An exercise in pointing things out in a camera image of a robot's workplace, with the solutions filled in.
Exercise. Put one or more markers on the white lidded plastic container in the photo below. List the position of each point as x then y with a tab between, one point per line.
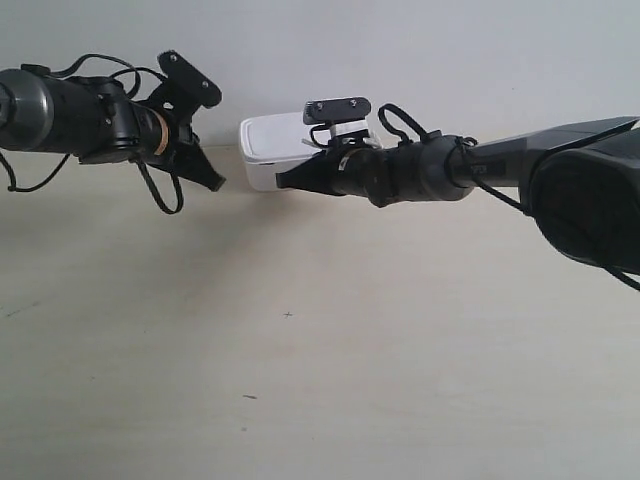
273	144

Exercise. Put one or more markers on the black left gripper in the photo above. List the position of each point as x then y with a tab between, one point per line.
174	148

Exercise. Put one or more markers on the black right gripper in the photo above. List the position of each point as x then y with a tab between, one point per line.
359	172

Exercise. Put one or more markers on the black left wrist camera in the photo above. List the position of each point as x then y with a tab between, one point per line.
189	80

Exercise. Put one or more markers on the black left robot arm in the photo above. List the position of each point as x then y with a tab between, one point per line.
93	119

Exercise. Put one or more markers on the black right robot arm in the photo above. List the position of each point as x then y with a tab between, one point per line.
578	182

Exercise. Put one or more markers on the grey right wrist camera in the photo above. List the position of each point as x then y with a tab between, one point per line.
336	111

